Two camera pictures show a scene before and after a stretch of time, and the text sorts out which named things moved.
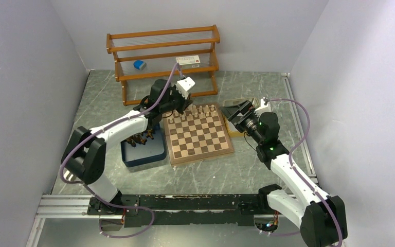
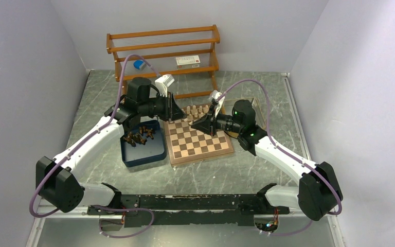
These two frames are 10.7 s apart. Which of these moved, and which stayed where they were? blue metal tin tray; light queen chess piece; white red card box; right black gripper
Moved: right black gripper
Stayed: white red card box; light queen chess piece; blue metal tin tray
